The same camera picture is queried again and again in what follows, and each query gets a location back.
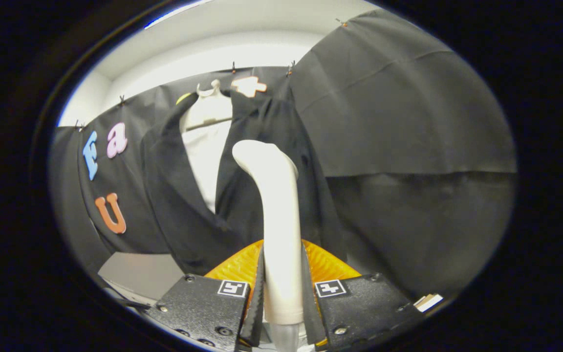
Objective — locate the white garment steamer wand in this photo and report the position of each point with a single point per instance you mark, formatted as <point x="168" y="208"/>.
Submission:
<point x="281" y="234"/>

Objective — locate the grey cabinet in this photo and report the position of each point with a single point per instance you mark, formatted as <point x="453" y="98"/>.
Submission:
<point x="140" y="274"/>

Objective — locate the white plastic hanger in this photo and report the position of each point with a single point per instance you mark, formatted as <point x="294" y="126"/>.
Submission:
<point x="203" y="110"/>

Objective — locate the cardboard and paper boxes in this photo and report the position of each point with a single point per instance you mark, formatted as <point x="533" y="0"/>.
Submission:
<point x="430" y="302"/>

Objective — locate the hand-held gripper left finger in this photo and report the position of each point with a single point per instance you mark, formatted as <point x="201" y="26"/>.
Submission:
<point x="257" y="313"/>

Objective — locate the white padded ironing form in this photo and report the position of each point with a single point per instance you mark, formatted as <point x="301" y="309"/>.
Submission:
<point x="205" y="156"/>

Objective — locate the black backdrop cloth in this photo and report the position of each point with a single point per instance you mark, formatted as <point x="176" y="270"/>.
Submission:
<point x="408" y="122"/>

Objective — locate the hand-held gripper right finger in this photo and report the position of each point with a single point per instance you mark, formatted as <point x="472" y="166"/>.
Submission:
<point x="309" y="313"/>

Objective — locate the black jacket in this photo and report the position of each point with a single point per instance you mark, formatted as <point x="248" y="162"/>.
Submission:
<point x="184" y="195"/>

